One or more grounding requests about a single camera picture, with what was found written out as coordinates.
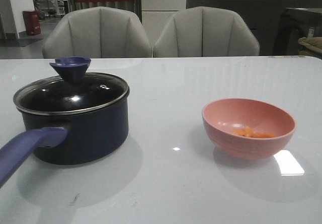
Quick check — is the glass lid with blue knob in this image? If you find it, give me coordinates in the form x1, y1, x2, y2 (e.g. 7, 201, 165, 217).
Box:
13, 56, 129, 116

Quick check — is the red bin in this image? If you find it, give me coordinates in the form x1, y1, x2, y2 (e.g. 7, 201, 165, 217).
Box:
23, 10, 41, 35

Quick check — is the right grey upholstered chair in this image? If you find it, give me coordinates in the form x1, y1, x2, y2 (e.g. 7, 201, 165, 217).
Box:
153, 7, 260, 57

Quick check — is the grey counter with white top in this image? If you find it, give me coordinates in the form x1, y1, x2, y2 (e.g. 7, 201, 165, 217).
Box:
187, 0, 321, 55

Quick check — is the pink plastic bowl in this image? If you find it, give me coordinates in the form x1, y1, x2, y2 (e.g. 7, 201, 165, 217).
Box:
202, 98, 296, 160

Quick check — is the dark blue saucepan purple handle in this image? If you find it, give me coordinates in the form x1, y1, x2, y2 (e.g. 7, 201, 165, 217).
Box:
1, 96, 128, 184

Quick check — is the orange ham piece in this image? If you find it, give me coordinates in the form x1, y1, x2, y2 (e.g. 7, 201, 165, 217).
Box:
233, 129, 246, 136
244, 126, 254, 137
252, 132, 275, 138

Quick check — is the grey upholstered chair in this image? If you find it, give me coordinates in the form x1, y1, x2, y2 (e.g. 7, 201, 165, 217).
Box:
153, 7, 260, 57
42, 7, 152, 59

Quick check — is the white drawer cabinet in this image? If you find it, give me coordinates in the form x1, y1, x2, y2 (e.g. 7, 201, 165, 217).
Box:
141, 0, 186, 44

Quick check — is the left grey upholstered chair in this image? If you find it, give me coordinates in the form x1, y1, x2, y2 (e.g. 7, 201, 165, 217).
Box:
42, 7, 152, 59

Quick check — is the beige cushion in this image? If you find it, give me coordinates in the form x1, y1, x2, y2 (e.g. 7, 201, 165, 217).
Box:
298, 37, 321, 58

